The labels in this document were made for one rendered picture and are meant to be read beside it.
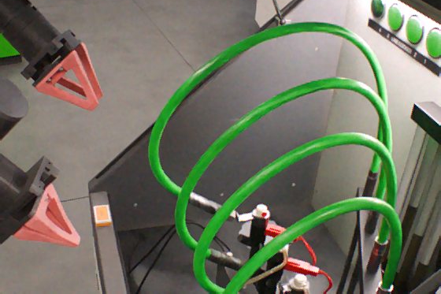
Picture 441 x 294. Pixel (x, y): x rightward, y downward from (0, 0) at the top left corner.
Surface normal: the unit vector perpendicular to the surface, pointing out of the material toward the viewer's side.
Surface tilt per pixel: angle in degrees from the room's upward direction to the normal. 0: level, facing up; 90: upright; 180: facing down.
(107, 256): 0
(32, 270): 0
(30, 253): 0
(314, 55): 90
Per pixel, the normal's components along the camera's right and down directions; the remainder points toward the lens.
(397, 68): -0.95, 0.09
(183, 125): 0.29, 0.51
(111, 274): 0.07, -0.85
